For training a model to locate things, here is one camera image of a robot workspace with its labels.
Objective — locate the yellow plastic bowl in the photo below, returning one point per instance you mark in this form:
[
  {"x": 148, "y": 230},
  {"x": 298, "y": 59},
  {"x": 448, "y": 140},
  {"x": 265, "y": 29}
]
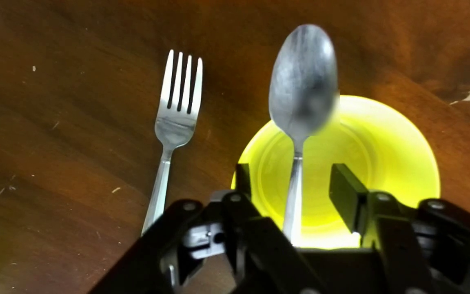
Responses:
[{"x": 376, "y": 157}]

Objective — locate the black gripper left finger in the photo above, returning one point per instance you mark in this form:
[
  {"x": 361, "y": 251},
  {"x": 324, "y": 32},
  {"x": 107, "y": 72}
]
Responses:
[{"x": 229, "y": 238}]

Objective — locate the silver metal spoon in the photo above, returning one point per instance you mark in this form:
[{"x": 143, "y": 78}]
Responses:
[{"x": 303, "y": 81}]

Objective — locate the silver metal fork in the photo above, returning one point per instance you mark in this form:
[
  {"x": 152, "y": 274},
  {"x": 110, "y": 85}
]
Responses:
[{"x": 179, "y": 116}]

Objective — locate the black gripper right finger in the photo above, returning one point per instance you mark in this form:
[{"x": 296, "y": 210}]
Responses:
[{"x": 409, "y": 238}]

